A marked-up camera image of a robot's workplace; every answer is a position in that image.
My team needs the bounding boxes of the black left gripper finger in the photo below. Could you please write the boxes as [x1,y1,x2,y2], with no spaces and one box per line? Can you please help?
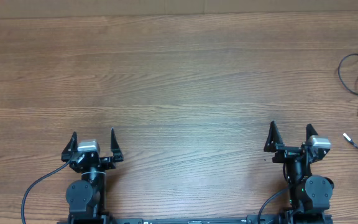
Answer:
[110,128,124,162]
[61,131,78,162]

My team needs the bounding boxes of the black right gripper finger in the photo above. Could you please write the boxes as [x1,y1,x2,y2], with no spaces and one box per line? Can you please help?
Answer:
[306,124,318,141]
[264,121,284,152]

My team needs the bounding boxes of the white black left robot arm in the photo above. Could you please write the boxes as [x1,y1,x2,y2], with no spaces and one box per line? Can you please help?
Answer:
[61,129,124,224]

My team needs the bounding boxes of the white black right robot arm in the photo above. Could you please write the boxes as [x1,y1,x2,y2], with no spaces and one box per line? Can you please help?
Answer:
[257,121,334,223]

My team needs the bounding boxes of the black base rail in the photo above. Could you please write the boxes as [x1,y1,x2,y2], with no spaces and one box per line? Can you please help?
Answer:
[57,214,334,224]

